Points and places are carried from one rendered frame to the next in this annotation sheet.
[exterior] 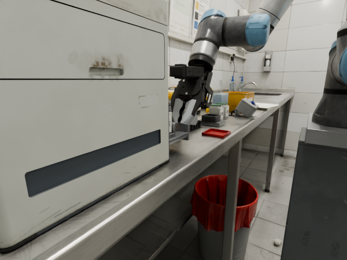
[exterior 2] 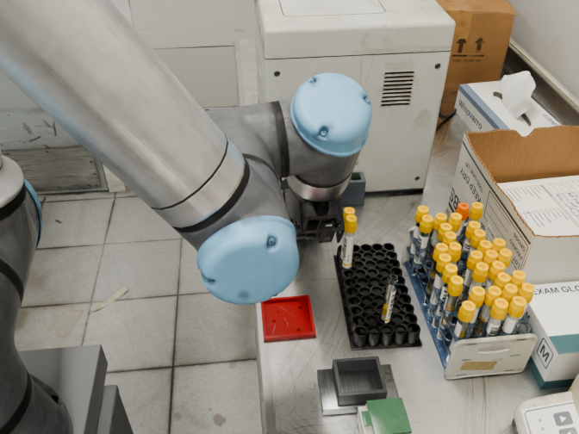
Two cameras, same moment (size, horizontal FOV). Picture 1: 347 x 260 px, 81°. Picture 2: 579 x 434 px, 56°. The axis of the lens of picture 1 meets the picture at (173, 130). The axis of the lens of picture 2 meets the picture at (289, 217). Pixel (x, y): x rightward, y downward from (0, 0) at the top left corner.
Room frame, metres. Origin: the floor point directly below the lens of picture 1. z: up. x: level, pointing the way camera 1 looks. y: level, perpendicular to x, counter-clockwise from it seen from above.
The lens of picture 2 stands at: (0.98, -0.44, 1.45)
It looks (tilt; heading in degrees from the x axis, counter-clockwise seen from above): 40 degrees down; 140
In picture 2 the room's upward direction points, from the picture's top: straight up
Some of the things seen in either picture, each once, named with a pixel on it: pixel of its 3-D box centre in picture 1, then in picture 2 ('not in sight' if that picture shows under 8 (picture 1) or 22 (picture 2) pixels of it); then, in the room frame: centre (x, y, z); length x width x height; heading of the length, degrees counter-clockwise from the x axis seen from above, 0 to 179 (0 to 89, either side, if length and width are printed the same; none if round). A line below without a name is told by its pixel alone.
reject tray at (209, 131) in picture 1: (216, 132); (287, 317); (0.61, -0.13, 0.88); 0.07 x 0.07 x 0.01; 56
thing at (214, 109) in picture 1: (216, 112); (382, 432); (0.81, -0.17, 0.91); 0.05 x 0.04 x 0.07; 56
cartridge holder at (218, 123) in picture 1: (210, 119); (357, 384); (0.75, -0.14, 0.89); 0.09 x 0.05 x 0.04; 55
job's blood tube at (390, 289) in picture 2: not in sight; (388, 304); (0.71, -0.05, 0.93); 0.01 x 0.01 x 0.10
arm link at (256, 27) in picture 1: (247, 32); (228, 156); (0.61, -0.20, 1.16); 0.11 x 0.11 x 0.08; 61
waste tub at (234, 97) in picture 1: (237, 101); not in sight; (1.08, -0.33, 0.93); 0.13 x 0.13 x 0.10; 53
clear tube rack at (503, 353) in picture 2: not in sight; (461, 294); (0.75, 0.05, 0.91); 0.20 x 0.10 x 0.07; 146
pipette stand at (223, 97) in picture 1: (220, 104); not in sight; (0.96, -0.22, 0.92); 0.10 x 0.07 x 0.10; 148
